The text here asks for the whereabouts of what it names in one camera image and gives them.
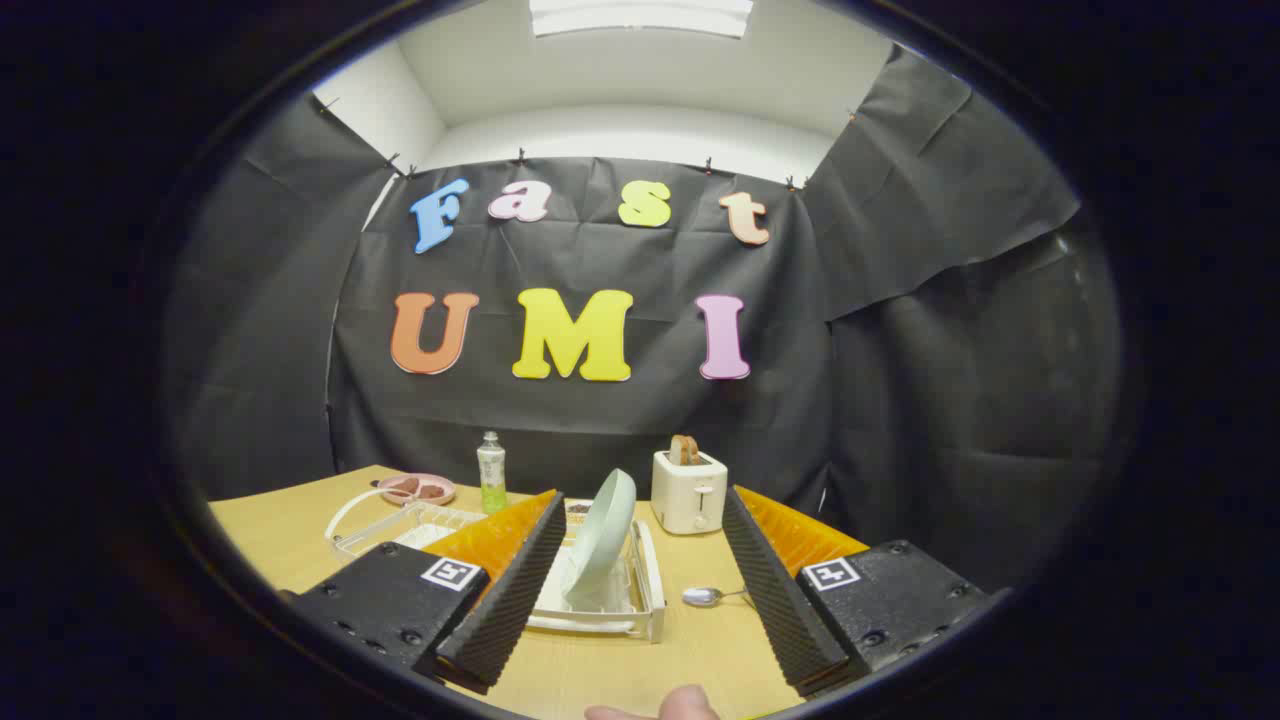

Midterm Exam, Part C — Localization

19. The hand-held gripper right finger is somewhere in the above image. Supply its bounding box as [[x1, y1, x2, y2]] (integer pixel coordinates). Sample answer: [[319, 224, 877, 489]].
[[722, 485, 991, 698]]

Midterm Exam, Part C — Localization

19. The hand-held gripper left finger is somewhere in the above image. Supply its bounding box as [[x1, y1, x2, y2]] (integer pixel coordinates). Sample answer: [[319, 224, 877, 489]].
[[285, 490, 568, 696]]

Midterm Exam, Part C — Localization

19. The pale green plate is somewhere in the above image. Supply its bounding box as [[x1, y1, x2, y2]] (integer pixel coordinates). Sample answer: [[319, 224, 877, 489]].
[[562, 468, 638, 613]]

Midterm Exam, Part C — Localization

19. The white wire dish rack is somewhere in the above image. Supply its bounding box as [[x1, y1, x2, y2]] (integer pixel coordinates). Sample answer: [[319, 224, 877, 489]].
[[325, 487, 667, 643]]

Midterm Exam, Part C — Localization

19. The pink oval plate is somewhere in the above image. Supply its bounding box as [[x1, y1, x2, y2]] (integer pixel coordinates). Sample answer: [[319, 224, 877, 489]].
[[377, 473, 457, 508]]

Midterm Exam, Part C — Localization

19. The green drink bottle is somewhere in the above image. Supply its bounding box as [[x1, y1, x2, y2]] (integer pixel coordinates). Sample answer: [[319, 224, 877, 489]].
[[476, 431, 508, 515]]

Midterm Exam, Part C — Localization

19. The white toaster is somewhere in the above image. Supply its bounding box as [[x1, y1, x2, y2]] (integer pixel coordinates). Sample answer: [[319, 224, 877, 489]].
[[651, 449, 729, 535]]

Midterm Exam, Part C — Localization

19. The black backdrop cloth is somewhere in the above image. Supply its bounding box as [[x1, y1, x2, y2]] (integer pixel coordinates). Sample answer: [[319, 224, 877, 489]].
[[165, 45, 1126, 591]]

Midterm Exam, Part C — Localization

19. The ceiling light panel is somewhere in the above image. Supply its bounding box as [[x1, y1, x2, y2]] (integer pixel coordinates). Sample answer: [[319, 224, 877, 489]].
[[528, 0, 755, 39]]

